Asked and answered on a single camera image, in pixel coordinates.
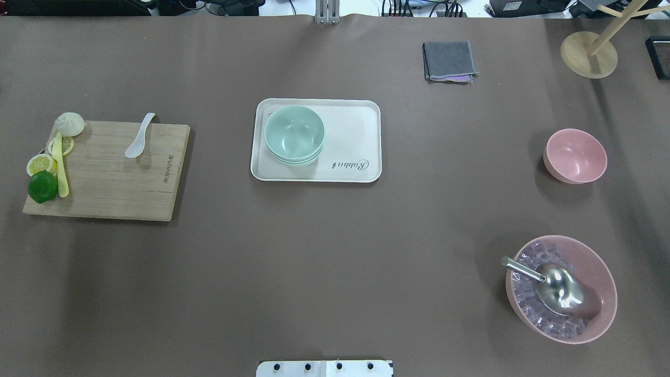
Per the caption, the white ceramic spoon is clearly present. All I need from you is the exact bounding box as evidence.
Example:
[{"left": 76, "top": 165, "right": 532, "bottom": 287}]
[{"left": 124, "top": 112, "right": 155, "bottom": 159}]

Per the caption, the small pink bowl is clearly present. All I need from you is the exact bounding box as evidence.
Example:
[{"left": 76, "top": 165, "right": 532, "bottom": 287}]
[{"left": 543, "top": 128, "right": 608, "bottom": 184}]

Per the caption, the green bowl stack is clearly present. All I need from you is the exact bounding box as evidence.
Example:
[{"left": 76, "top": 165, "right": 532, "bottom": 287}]
[{"left": 263, "top": 105, "right": 326, "bottom": 165}]

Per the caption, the large pink ice bowl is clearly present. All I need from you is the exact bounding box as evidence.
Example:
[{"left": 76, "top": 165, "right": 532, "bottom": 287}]
[{"left": 506, "top": 235, "right": 618, "bottom": 345}]

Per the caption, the cream serving tray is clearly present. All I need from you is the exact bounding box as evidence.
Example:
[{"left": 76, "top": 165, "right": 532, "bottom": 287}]
[{"left": 250, "top": 98, "right": 382, "bottom": 183}]

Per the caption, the grey folded cloth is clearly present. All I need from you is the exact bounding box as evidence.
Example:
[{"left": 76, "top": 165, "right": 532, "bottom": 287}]
[{"left": 422, "top": 41, "right": 478, "bottom": 83}]

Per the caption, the wooden cutting board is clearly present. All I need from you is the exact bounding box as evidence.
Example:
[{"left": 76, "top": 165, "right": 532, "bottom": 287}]
[{"left": 23, "top": 120, "right": 191, "bottom": 221}]

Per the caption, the metal ice scoop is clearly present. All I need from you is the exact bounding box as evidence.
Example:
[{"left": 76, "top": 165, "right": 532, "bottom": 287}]
[{"left": 500, "top": 256, "right": 602, "bottom": 319}]

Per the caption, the lemon slice under knife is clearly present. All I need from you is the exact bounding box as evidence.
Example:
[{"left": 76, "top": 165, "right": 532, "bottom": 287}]
[{"left": 47, "top": 136, "right": 76, "bottom": 157}]

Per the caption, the wooden cup tree stand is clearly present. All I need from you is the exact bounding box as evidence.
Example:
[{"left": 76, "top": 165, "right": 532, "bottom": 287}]
[{"left": 560, "top": 1, "right": 669, "bottom": 79}]

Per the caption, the green lime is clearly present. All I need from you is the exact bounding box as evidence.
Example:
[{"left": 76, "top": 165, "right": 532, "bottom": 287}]
[{"left": 28, "top": 170, "right": 58, "bottom": 204}]

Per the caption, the lemon half front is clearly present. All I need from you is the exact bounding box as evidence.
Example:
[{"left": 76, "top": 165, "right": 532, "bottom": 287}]
[{"left": 26, "top": 153, "right": 58, "bottom": 176}]

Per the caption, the black tray with glasses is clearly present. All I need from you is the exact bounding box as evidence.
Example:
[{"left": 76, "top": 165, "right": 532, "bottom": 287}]
[{"left": 645, "top": 36, "right": 669, "bottom": 80}]

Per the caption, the aluminium camera post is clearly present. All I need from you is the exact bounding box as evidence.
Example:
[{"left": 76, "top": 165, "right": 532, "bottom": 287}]
[{"left": 315, "top": 0, "right": 340, "bottom": 25}]

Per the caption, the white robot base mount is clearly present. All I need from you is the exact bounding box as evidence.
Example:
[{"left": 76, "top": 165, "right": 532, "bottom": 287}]
[{"left": 255, "top": 359, "right": 394, "bottom": 376}]

